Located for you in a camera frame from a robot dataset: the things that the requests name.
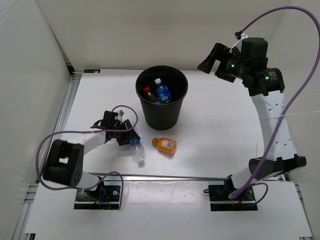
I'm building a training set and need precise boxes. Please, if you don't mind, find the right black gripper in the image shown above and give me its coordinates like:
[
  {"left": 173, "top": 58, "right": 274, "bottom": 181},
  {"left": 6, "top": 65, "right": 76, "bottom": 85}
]
[{"left": 197, "top": 43, "right": 250, "bottom": 83}]

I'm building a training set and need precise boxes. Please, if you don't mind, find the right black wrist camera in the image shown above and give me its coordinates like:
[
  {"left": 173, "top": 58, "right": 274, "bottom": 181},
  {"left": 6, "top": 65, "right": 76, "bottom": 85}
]
[{"left": 241, "top": 37, "right": 268, "bottom": 61}]

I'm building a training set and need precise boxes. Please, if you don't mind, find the aluminium table frame rail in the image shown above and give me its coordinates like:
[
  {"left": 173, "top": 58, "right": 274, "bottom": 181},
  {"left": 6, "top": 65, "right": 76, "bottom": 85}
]
[{"left": 94, "top": 171, "right": 228, "bottom": 181}]

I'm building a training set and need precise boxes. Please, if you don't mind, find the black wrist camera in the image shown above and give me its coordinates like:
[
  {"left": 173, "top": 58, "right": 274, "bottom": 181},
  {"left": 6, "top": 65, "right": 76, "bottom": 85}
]
[
  {"left": 100, "top": 110, "right": 124, "bottom": 129},
  {"left": 241, "top": 37, "right": 268, "bottom": 61}
]

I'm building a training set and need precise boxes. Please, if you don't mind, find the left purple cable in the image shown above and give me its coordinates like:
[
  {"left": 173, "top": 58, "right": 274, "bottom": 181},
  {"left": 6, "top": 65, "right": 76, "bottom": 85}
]
[{"left": 36, "top": 104, "right": 140, "bottom": 210}]

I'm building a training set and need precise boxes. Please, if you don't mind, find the red cap water bottle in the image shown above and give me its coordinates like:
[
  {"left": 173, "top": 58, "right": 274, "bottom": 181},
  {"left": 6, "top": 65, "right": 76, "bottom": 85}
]
[{"left": 143, "top": 86, "right": 157, "bottom": 104}]

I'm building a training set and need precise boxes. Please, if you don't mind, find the orange juice bottle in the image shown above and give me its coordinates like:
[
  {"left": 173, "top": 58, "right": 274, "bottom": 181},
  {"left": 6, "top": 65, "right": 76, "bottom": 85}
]
[{"left": 152, "top": 138, "right": 177, "bottom": 155}]

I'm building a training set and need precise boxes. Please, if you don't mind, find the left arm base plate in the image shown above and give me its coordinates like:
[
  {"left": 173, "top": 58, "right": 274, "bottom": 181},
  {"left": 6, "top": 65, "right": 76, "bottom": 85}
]
[{"left": 73, "top": 181, "right": 123, "bottom": 211}]

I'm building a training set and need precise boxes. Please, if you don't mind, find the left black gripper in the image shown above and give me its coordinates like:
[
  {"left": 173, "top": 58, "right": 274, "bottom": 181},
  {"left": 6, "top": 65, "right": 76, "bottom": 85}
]
[{"left": 111, "top": 118, "right": 140, "bottom": 146}]

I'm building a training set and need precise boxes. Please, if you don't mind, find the tall white cap water bottle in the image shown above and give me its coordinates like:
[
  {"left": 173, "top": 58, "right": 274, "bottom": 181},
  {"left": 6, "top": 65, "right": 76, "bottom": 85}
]
[{"left": 129, "top": 139, "right": 145, "bottom": 168}]

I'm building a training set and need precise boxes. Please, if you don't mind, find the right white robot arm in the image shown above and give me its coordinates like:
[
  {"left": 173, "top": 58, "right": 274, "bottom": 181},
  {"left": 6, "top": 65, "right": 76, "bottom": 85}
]
[{"left": 197, "top": 38, "right": 307, "bottom": 200}]

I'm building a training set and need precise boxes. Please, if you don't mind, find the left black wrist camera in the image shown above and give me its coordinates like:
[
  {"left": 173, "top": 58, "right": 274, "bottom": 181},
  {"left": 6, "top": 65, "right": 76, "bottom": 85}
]
[{"left": 100, "top": 110, "right": 124, "bottom": 129}]

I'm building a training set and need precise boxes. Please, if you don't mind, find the black plastic waste bin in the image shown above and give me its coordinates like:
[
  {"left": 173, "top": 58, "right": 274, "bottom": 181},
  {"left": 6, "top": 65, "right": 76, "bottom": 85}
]
[{"left": 135, "top": 65, "right": 188, "bottom": 131}]

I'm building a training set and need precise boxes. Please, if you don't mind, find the blue cap water bottle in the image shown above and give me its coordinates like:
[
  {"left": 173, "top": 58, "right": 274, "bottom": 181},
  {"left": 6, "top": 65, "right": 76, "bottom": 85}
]
[{"left": 154, "top": 78, "right": 173, "bottom": 104}]

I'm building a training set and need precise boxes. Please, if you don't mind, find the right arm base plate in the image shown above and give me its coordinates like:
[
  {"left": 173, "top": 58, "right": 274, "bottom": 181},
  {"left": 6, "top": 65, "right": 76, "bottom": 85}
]
[{"left": 203, "top": 184, "right": 258, "bottom": 212}]

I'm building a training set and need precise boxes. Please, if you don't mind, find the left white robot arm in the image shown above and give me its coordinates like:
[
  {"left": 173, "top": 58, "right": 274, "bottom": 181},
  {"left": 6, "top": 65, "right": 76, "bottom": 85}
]
[{"left": 42, "top": 116, "right": 140, "bottom": 200}]

